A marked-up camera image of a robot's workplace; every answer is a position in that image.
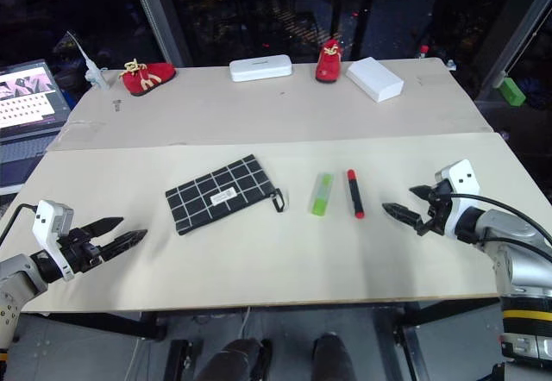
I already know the clear plastic nozzle bottle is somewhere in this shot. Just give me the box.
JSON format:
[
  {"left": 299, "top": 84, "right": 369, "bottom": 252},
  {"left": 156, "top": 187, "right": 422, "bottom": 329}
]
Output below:
[{"left": 66, "top": 30, "right": 110, "bottom": 92}]

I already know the red shoe with yellow laces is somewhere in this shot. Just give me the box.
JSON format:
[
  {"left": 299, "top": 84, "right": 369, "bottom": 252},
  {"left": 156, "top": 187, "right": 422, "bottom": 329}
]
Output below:
[
  {"left": 118, "top": 58, "right": 178, "bottom": 97},
  {"left": 314, "top": 39, "right": 344, "bottom": 84}
]

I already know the dark rounded shape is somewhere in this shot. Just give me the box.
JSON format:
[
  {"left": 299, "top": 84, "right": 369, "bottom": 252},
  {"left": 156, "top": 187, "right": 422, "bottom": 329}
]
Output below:
[
  {"left": 201, "top": 337, "right": 273, "bottom": 381},
  {"left": 311, "top": 331, "right": 354, "bottom": 381}
]

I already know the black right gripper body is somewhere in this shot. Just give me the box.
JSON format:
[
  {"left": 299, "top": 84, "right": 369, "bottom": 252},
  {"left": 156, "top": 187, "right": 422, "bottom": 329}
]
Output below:
[{"left": 423, "top": 179, "right": 455, "bottom": 236}]

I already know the black grid pencil pouch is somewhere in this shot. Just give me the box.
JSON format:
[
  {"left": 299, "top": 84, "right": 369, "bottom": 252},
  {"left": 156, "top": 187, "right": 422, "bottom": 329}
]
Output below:
[{"left": 165, "top": 153, "right": 288, "bottom": 237}]

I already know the red and black pen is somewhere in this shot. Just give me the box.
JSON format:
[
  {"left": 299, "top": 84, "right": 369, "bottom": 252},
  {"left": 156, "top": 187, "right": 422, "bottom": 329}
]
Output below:
[{"left": 346, "top": 168, "right": 366, "bottom": 221}]

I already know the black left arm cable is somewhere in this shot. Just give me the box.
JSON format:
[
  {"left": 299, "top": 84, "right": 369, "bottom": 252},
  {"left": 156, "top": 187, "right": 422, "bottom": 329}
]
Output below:
[{"left": 0, "top": 203, "right": 40, "bottom": 247}]

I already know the green translucent glue stick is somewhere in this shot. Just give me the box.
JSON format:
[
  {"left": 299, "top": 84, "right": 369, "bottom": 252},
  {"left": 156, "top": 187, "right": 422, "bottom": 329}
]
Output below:
[{"left": 308, "top": 172, "right": 336, "bottom": 218}]

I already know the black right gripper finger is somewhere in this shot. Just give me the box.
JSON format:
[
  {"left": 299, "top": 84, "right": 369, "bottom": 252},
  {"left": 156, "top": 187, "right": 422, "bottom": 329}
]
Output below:
[
  {"left": 408, "top": 184, "right": 437, "bottom": 204},
  {"left": 381, "top": 202, "right": 429, "bottom": 236}
]

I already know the green plastic block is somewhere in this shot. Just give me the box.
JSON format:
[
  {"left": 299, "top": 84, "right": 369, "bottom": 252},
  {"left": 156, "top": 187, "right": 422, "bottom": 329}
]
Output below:
[{"left": 495, "top": 77, "right": 528, "bottom": 107}]

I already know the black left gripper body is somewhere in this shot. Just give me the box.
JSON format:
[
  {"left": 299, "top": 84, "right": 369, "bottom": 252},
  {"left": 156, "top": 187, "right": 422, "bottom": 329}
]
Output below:
[{"left": 58, "top": 227, "right": 106, "bottom": 275}]

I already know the grey metal window pillar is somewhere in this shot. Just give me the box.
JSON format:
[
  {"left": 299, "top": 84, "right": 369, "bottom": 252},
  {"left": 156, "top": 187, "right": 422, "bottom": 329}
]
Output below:
[{"left": 126, "top": 0, "right": 193, "bottom": 68}]

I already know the laptop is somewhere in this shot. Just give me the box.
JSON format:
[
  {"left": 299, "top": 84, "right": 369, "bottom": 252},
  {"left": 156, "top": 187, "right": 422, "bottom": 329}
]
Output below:
[{"left": 0, "top": 59, "right": 72, "bottom": 196}]

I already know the black table frame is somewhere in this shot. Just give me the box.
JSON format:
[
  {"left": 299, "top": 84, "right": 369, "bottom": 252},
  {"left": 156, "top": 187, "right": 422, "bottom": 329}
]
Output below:
[{"left": 32, "top": 297, "right": 504, "bottom": 381}]

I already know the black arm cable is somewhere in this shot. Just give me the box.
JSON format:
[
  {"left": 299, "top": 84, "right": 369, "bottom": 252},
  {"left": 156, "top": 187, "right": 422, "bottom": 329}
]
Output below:
[
  {"left": 0, "top": 203, "right": 40, "bottom": 247},
  {"left": 448, "top": 192, "right": 552, "bottom": 265}
]

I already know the white hanging cable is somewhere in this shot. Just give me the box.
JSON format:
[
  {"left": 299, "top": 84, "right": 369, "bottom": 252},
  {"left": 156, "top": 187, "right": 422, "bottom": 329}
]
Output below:
[{"left": 238, "top": 306, "right": 254, "bottom": 340}]

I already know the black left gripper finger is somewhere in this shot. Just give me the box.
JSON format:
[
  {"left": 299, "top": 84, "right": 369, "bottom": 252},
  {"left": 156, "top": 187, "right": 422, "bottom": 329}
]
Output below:
[
  {"left": 100, "top": 228, "right": 148, "bottom": 263},
  {"left": 79, "top": 216, "right": 125, "bottom": 239}
]

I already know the white rectangular box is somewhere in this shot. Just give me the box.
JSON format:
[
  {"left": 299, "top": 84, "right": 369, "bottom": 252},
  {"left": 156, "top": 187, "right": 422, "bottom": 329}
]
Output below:
[{"left": 345, "top": 56, "right": 405, "bottom": 104}]

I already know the white oblong hard case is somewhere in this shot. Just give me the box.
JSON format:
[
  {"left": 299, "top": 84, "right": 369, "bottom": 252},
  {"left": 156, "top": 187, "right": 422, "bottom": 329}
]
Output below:
[{"left": 228, "top": 53, "right": 295, "bottom": 84}]

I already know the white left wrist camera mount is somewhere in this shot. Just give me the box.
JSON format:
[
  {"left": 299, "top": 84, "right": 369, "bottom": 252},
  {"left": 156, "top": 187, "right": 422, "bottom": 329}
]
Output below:
[{"left": 32, "top": 199, "right": 75, "bottom": 282}]

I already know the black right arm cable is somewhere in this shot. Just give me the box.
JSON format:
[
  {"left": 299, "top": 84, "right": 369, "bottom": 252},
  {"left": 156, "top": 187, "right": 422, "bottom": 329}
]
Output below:
[{"left": 448, "top": 192, "right": 552, "bottom": 265}]

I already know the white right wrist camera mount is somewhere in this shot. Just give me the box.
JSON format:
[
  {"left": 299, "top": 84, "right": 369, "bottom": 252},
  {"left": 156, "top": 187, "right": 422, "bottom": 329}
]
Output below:
[{"left": 434, "top": 159, "right": 482, "bottom": 239}]

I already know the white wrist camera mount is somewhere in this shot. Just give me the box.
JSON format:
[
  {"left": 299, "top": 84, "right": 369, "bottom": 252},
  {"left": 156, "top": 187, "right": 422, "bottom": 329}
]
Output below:
[
  {"left": 32, "top": 199, "right": 75, "bottom": 282},
  {"left": 434, "top": 159, "right": 482, "bottom": 239}
]

